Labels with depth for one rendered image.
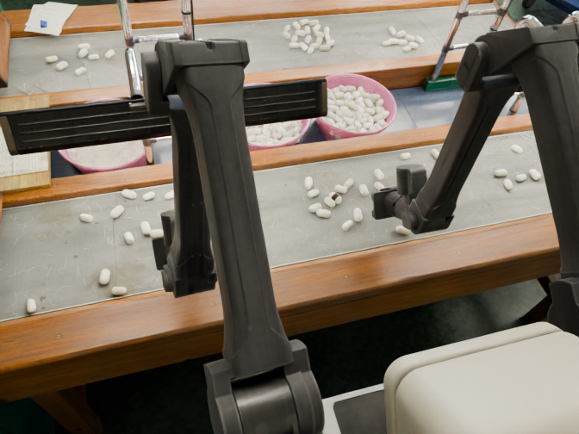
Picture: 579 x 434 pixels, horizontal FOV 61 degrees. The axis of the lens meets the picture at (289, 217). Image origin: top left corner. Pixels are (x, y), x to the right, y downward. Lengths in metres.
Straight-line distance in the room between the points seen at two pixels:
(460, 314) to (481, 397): 1.68
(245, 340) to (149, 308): 0.64
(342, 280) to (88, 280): 0.57
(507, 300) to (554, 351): 1.73
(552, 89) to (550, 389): 0.38
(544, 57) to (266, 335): 0.48
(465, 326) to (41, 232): 1.56
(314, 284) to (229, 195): 0.69
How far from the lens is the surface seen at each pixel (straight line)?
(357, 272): 1.18
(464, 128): 0.86
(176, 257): 0.79
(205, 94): 0.50
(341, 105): 1.59
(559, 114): 0.70
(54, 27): 1.84
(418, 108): 1.76
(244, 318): 0.49
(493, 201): 1.48
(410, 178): 1.05
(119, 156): 1.43
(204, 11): 1.87
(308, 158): 1.37
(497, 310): 2.22
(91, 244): 1.25
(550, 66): 0.71
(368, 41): 1.87
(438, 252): 1.28
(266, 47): 1.76
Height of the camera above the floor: 1.77
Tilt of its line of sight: 54 degrees down
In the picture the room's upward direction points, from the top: 10 degrees clockwise
